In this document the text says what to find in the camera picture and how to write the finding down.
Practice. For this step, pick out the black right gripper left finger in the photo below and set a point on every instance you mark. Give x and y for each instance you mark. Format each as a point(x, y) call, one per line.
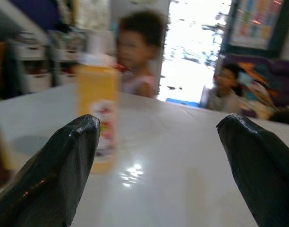
point(52, 179)

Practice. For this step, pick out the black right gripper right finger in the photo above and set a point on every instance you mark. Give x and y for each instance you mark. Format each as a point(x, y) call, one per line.
point(265, 179)

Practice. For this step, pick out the brown food box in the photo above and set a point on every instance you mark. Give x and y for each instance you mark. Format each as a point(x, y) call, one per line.
point(1, 160)

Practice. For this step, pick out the boy with short black hair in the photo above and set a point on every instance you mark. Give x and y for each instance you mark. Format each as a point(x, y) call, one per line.
point(226, 94)

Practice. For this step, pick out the yellow juice bottle white cap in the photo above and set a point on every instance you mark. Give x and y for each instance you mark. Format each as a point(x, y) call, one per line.
point(97, 89)

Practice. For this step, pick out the purple sofa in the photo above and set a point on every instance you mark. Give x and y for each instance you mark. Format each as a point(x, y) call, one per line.
point(283, 80)

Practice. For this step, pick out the blue plastic item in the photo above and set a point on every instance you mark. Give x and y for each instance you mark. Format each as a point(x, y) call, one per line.
point(182, 102)

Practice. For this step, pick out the white television cabinet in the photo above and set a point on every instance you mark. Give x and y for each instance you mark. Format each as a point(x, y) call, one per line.
point(38, 66)

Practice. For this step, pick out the small child in pink top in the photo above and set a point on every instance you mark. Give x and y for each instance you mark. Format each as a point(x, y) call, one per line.
point(139, 47)

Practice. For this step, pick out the framed colourful wall poster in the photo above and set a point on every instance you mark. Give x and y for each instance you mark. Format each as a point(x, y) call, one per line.
point(255, 21)

